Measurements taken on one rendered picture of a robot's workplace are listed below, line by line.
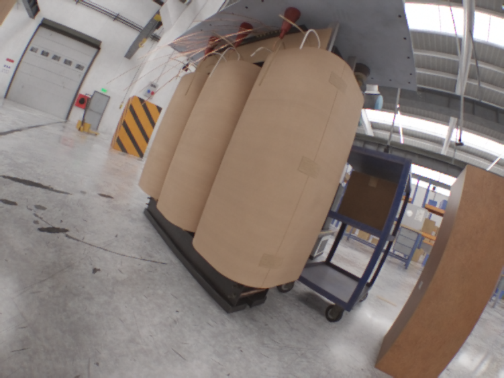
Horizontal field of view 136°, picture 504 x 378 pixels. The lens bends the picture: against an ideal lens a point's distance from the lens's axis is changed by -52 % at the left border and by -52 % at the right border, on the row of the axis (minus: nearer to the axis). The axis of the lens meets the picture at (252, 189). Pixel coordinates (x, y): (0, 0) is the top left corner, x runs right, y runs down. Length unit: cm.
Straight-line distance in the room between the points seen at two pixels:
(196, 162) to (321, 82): 63
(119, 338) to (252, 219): 55
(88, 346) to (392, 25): 149
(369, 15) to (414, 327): 127
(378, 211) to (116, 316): 128
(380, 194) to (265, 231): 80
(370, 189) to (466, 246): 66
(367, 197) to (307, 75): 80
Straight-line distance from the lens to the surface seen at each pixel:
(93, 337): 68
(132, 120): 594
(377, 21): 105
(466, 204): 97
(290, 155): 66
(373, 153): 113
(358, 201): 129
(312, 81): 75
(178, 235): 123
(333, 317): 119
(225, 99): 103
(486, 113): 812
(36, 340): 67
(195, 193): 98
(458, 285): 97
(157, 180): 138
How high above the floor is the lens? 54
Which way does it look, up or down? 2 degrees down
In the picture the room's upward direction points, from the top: 21 degrees clockwise
